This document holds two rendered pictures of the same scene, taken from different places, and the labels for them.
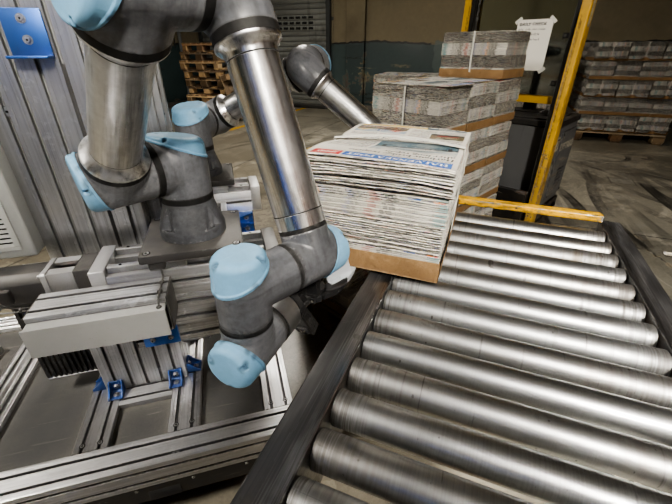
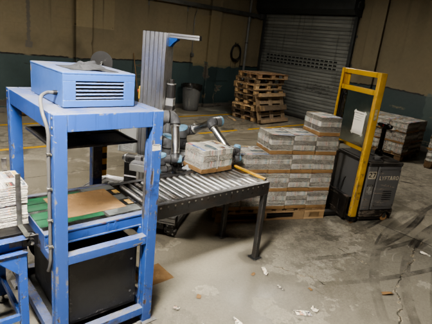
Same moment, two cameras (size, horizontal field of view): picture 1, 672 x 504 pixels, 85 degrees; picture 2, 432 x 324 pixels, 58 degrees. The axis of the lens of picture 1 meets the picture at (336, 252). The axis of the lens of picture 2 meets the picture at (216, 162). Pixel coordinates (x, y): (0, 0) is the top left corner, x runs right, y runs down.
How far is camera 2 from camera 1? 3.15 m
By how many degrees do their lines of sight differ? 27
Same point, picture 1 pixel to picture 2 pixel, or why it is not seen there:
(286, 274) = (168, 158)
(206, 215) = (169, 152)
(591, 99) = not seen: outside the picture
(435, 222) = (201, 161)
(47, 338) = (132, 166)
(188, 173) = (168, 142)
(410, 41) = (407, 90)
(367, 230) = (193, 161)
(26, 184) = (139, 137)
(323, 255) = (175, 158)
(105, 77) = not seen: hidden behind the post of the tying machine
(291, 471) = not seen: hidden behind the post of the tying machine
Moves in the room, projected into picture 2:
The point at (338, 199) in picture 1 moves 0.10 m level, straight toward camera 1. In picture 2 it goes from (189, 153) to (184, 155)
